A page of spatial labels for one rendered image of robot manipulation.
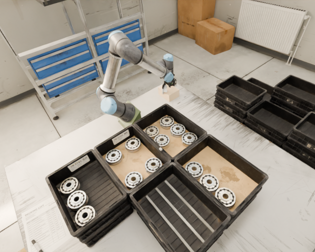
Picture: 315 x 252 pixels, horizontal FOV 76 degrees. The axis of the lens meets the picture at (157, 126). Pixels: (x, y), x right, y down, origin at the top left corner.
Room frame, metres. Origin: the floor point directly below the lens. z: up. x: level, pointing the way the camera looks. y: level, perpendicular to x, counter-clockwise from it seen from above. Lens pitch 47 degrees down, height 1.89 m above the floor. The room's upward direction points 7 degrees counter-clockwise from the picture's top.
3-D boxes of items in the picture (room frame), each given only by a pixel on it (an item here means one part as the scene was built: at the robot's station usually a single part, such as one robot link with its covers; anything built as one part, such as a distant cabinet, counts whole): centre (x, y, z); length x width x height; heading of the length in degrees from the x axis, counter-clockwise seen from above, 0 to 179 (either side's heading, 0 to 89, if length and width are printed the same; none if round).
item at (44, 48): (2.65, 0.73, 0.91); 1.70 x 0.10 x 0.05; 123
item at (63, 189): (0.60, 0.54, 0.86); 0.10 x 0.10 x 0.01
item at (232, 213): (0.55, -0.30, 0.92); 0.40 x 0.30 x 0.02; 34
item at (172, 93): (1.50, -0.14, 0.74); 0.16 x 0.12 x 0.07; 33
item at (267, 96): (1.82, -1.22, 0.26); 0.40 x 0.30 x 0.23; 33
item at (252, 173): (0.55, -0.30, 0.87); 0.40 x 0.30 x 0.11; 34
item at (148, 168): (0.66, 0.05, 0.86); 0.10 x 0.10 x 0.01
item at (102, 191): (0.54, 0.43, 0.87); 0.40 x 0.30 x 0.11; 34
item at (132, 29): (2.84, 0.38, 0.60); 0.72 x 0.03 x 0.56; 123
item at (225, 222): (0.38, -0.05, 0.92); 0.40 x 0.30 x 0.02; 34
